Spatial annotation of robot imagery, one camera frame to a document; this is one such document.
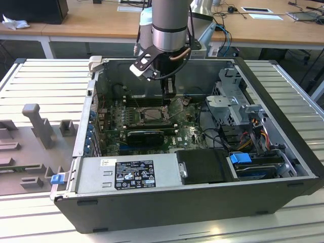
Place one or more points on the dark tablet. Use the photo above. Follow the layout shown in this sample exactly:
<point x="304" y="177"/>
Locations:
<point x="303" y="16"/>

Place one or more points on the white framed desk panel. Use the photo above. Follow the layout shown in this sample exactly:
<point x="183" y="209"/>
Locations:
<point x="257" y="9"/>

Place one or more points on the black plastic shroud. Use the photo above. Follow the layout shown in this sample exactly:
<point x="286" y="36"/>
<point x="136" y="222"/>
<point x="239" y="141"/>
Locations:
<point x="202" y="164"/>

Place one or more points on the grey parts rack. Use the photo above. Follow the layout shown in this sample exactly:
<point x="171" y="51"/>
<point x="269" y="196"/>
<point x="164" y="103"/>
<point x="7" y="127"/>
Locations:
<point x="30" y="152"/>

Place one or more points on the blue plastic case latch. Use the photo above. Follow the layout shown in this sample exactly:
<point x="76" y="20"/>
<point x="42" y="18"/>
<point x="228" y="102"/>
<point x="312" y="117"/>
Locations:
<point x="57" y="179"/>

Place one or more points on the black computer tower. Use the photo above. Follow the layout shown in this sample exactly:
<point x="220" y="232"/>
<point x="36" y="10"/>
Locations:
<point x="33" y="11"/>

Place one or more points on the CPU socket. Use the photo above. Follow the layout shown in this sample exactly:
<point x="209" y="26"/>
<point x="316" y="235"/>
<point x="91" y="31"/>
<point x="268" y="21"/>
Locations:
<point x="140" y="117"/>

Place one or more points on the grey power supply unit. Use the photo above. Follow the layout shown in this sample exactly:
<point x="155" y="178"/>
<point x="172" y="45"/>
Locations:
<point x="91" y="177"/>

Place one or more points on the white paper sheet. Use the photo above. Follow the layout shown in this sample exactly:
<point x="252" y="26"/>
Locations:
<point x="265" y="16"/>

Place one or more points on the black RAM slot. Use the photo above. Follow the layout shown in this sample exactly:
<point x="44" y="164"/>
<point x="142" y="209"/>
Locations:
<point x="149" y="124"/>
<point x="169" y="129"/>
<point x="146" y="103"/>
<point x="146" y="97"/>

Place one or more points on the silver metal drive cage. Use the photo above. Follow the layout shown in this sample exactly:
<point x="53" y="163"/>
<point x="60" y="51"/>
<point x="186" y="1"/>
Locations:
<point x="222" y="103"/>

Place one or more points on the green motherboard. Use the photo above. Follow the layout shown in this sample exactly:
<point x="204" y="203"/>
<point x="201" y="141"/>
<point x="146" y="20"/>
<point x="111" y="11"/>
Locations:
<point x="187" y="131"/>

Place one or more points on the green RAM stick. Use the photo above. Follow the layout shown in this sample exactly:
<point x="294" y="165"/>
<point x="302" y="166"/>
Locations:
<point x="15" y="168"/>

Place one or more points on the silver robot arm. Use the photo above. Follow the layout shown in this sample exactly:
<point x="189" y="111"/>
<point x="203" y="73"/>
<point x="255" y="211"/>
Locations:
<point x="169" y="20"/>

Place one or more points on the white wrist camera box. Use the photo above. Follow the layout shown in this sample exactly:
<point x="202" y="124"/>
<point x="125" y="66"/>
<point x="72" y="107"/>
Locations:
<point x="136" y="71"/>

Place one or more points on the crumpled white paper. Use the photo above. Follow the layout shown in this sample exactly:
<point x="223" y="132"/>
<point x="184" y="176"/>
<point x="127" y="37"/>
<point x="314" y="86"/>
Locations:
<point x="15" y="22"/>

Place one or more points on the hard disk in blue carrier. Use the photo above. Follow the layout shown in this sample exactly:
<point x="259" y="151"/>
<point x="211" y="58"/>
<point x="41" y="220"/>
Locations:
<point x="239" y="158"/>

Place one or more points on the black open PC case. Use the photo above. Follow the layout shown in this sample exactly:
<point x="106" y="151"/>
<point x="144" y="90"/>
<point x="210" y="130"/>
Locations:
<point x="177" y="210"/>

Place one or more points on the wooden desk white frame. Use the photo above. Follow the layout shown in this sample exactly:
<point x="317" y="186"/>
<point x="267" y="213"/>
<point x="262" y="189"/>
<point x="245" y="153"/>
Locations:
<point x="101" y="22"/>
<point x="25" y="31"/>

